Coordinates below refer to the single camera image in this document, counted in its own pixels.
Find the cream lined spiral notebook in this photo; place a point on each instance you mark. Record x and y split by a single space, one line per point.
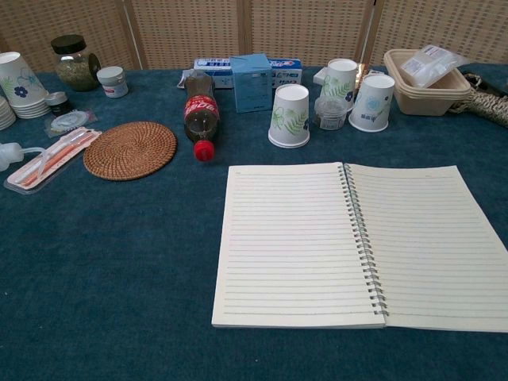
301 246

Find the paper cup with green fern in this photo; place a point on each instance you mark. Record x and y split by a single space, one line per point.
337 79
289 119

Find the cola bottle with red cap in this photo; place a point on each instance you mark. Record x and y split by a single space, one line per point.
201 113

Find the small clear plastic tub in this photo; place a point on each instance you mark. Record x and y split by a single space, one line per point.
329 115

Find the light blue carton box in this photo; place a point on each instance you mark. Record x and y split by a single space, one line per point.
251 83

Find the white blue toothpaste box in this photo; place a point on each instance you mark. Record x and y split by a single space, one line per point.
212 73

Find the round woven rattan coaster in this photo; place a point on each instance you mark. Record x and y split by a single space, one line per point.
130 151

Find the small white box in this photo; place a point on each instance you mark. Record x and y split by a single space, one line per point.
320 76

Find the paper cup with blue print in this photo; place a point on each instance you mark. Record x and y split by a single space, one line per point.
371 105

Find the teal blue table cloth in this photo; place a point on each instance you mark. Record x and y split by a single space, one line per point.
111 258

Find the wooden woven folding screen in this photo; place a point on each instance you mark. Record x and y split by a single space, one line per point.
190 28

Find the small white labelled jar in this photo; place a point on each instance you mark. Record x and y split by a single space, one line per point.
112 82

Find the stacked beige pulp trays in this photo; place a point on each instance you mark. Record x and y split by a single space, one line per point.
424 99

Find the small clear plastic packet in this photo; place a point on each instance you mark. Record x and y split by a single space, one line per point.
69 121

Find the pink toothbrush blister pack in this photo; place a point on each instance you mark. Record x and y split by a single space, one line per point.
51 158

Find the small black-lidded jar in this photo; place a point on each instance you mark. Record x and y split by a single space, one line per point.
58 102

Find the clear plastic bag with label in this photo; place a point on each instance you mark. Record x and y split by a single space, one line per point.
430 65

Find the glass herb jar black lid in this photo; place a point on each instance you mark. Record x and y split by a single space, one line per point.
76 67

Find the stack of white saucers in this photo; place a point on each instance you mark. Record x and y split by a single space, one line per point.
6 115
35 109

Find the white squeeze bottle with tube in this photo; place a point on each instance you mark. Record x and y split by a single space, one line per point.
6 155

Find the paper cup with blue flower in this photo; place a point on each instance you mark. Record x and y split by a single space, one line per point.
20 81

